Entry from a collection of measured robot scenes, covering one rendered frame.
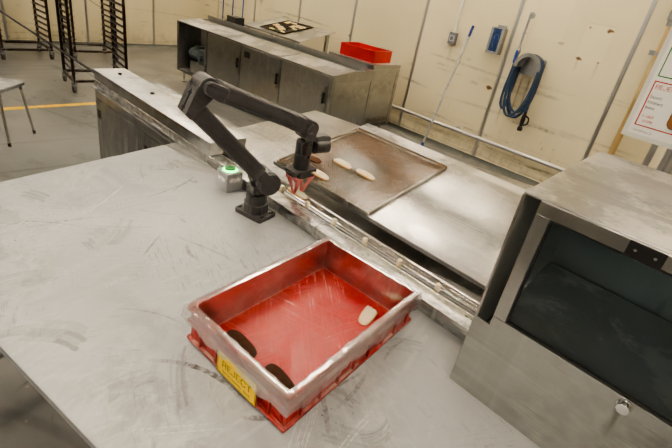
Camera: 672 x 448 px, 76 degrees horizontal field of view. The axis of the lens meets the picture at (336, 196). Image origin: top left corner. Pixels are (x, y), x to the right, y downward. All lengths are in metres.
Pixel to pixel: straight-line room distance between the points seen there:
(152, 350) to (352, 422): 0.45
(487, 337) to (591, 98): 4.01
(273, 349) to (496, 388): 0.49
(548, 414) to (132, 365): 0.84
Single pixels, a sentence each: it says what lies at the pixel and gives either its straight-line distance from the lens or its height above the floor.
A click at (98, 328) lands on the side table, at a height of 0.82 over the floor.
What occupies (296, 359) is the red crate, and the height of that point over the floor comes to 0.82.
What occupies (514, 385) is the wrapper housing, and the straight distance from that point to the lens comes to 1.02.
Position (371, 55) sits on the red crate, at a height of 0.95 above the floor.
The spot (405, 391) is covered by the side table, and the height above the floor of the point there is 0.82.
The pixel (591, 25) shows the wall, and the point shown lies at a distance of 4.87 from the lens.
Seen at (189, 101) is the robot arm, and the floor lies 1.23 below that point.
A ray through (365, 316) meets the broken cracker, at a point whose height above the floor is 0.83.
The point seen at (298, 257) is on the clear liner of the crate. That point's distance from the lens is 1.17.
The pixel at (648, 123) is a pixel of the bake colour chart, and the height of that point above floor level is 1.33.
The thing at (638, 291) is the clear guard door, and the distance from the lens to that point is 0.86.
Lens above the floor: 1.58
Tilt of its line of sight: 26 degrees down
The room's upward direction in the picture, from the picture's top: 10 degrees clockwise
